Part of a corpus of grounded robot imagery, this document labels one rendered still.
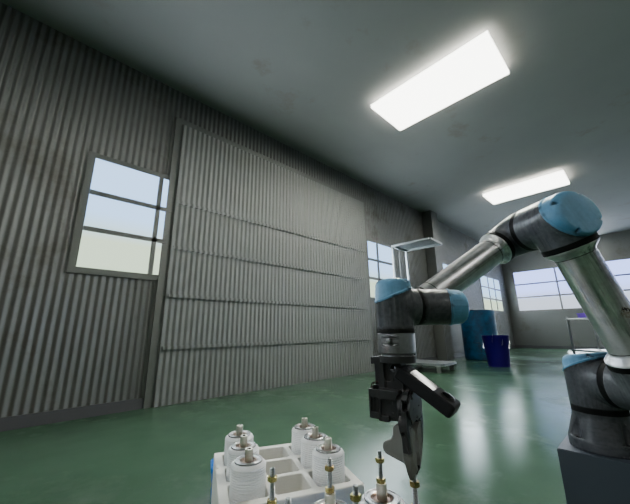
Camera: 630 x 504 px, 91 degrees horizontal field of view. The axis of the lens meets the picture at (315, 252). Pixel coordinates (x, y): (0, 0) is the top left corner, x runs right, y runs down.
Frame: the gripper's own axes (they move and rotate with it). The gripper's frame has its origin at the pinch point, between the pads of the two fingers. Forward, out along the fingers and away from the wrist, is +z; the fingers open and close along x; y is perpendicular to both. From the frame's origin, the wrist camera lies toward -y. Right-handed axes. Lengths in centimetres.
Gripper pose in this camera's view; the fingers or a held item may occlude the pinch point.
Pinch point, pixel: (416, 471)
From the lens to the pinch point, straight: 71.4
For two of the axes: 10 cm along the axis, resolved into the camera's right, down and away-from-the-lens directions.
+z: 0.1, 9.7, -2.5
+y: -8.1, 1.5, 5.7
